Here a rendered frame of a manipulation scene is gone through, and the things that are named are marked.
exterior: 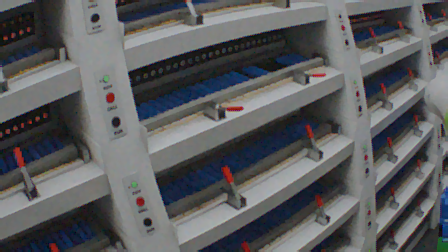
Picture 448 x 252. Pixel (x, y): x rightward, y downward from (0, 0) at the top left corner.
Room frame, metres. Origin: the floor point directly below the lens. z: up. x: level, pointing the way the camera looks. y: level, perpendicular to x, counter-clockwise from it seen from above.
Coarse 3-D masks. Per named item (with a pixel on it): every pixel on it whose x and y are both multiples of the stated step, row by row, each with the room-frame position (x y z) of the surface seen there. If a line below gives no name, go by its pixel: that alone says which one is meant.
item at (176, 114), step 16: (304, 64) 1.13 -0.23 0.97; (320, 64) 1.17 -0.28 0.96; (256, 80) 1.02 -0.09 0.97; (272, 80) 1.05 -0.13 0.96; (288, 80) 1.06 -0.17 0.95; (208, 96) 0.95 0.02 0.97; (224, 96) 0.96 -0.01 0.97; (240, 96) 0.99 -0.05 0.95; (176, 112) 0.89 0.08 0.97; (192, 112) 0.91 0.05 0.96
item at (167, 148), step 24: (264, 48) 1.22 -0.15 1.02; (312, 48) 1.22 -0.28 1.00; (192, 72) 1.07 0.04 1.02; (312, 72) 1.14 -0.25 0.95; (336, 72) 1.14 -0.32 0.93; (264, 96) 1.00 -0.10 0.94; (288, 96) 1.01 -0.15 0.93; (312, 96) 1.07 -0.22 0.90; (192, 120) 0.90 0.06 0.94; (240, 120) 0.92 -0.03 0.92; (264, 120) 0.97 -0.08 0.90; (168, 144) 0.82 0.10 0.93; (192, 144) 0.85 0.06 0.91; (216, 144) 0.89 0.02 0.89
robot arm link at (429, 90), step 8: (432, 80) 1.04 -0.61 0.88; (440, 80) 1.01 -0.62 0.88; (432, 88) 0.99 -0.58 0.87; (440, 88) 0.94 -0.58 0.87; (424, 96) 1.05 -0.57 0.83; (432, 96) 0.97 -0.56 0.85; (440, 96) 0.89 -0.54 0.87; (432, 104) 0.95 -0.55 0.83; (440, 104) 0.86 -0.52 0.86; (432, 112) 1.01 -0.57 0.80; (440, 112) 0.84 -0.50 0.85
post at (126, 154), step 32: (64, 0) 0.75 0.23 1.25; (64, 32) 0.77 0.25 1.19; (96, 32) 0.76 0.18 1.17; (96, 64) 0.75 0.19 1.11; (64, 96) 0.83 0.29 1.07; (96, 96) 0.74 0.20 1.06; (128, 96) 0.78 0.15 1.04; (64, 128) 0.88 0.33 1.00; (96, 128) 0.73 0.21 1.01; (128, 128) 0.77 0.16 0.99; (128, 160) 0.76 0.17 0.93; (128, 224) 0.73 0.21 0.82; (160, 224) 0.77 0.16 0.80
